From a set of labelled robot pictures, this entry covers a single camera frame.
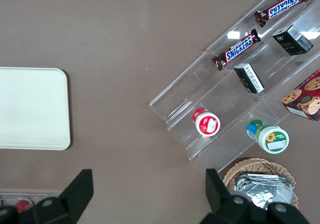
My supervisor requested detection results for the cream plastic tray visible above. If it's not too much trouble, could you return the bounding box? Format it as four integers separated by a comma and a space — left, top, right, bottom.
0, 67, 72, 151

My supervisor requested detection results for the clear acrylic stepped shelf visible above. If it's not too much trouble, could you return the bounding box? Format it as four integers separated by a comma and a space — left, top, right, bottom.
149, 0, 320, 178

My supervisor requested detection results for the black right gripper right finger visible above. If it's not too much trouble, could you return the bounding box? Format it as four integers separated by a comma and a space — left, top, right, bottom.
199, 168, 251, 224

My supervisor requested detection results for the small dark green box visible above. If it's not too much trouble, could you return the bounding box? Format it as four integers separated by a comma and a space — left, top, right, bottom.
271, 25, 315, 57
233, 63, 265, 95

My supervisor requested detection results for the light wicker basket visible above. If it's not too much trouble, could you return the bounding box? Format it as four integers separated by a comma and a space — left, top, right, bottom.
222, 158, 300, 211

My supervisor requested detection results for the clear acrylic bottle rack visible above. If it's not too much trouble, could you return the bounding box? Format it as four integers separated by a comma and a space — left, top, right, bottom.
0, 188, 62, 209

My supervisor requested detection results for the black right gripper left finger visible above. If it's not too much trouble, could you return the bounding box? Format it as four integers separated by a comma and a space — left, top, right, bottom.
32, 168, 95, 224

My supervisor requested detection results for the green lid sunflower cup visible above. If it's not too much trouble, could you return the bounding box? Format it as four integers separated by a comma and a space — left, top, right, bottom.
246, 119, 290, 155

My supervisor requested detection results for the red chocolate chip cookie box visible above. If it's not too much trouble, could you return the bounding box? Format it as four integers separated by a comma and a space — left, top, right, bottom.
281, 70, 320, 122

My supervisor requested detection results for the red lid white cup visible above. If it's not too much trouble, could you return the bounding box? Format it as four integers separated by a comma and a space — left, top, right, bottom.
191, 107, 221, 137

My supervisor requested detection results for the Snickers chocolate bar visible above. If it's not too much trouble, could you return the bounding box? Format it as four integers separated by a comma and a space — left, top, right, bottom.
254, 0, 312, 28
211, 28, 262, 72

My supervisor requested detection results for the red soda bottle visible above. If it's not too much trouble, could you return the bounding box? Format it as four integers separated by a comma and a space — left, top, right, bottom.
15, 200, 33, 213

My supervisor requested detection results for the silver foil container stack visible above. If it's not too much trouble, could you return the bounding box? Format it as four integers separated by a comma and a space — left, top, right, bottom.
233, 173, 295, 209

